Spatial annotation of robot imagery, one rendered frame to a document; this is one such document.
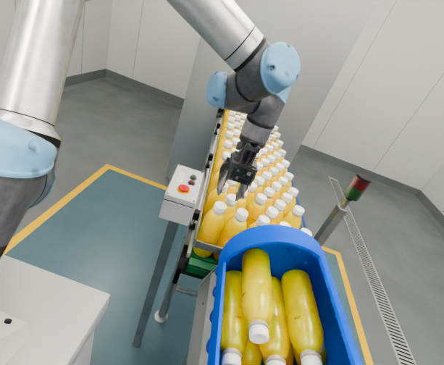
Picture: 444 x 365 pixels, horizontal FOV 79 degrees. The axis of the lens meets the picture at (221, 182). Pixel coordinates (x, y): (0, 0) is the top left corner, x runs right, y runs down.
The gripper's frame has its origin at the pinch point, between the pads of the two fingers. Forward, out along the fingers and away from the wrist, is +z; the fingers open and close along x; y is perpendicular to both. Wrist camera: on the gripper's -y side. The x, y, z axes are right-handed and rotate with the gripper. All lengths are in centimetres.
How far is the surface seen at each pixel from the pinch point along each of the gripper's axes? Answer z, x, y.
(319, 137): 77, 176, -386
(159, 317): 115, -5, -25
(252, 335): 4.7, 8.6, 39.0
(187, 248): 26.5, -6.1, 0.6
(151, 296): 70, -13, -7
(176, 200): 7.4, -14.5, 1.5
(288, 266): 4.9, 19.6, 17.6
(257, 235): -4.1, 6.8, 20.2
